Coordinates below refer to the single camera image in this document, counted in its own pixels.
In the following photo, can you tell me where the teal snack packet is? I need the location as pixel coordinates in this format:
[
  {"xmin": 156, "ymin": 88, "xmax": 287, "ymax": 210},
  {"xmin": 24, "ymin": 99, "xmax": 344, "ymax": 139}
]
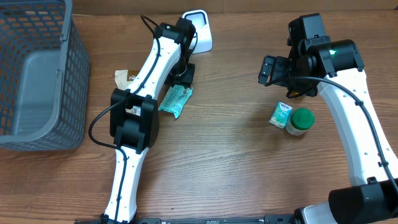
[{"xmin": 159, "ymin": 85, "xmax": 193, "ymax": 119}]

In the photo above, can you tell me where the teal tissue pack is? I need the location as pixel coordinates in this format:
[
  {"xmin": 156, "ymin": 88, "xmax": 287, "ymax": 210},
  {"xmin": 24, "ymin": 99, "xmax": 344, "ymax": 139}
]
[{"xmin": 269, "ymin": 101, "xmax": 293, "ymax": 129}]

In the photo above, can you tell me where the green lid jar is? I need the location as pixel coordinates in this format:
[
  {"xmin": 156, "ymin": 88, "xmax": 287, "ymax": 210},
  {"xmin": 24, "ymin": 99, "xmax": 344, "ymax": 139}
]
[{"xmin": 285, "ymin": 108, "xmax": 315, "ymax": 136}]

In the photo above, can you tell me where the brown snack bag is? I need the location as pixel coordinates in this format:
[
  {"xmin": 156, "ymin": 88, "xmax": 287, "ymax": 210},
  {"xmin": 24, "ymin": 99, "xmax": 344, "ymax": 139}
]
[{"xmin": 114, "ymin": 70, "xmax": 139, "ymax": 90}]

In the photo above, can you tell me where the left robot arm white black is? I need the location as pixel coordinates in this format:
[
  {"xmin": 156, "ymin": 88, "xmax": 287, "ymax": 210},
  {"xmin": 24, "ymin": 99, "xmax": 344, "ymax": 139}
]
[{"xmin": 99, "ymin": 16, "xmax": 198, "ymax": 223}]

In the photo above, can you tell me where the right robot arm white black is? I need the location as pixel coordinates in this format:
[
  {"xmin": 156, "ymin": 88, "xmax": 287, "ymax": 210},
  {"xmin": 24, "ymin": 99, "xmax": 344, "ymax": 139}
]
[{"xmin": 258, "ymin": 13, "xmax": 397, "ymax": 223}]

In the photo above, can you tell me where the white barcode scanner stand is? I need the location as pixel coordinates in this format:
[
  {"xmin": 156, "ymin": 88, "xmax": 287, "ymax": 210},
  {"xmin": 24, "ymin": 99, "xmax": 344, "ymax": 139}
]
[{"xmin": 182, "ymin": 9, "xmax": 213, "ymax": 54}]

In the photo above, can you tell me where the dark grey plastic basket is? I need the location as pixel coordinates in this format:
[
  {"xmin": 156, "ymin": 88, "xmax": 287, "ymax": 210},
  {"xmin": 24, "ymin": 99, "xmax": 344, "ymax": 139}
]
[{"xmin": 1, "ymin": 0, "xmax": 90, "ymax": 151}]

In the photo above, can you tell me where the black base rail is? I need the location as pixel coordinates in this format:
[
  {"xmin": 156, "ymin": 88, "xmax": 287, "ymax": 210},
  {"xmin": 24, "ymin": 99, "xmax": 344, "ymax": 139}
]
[{"xmin": 74, "ymin": 211, "xmax": 312, "ymax": 224}]

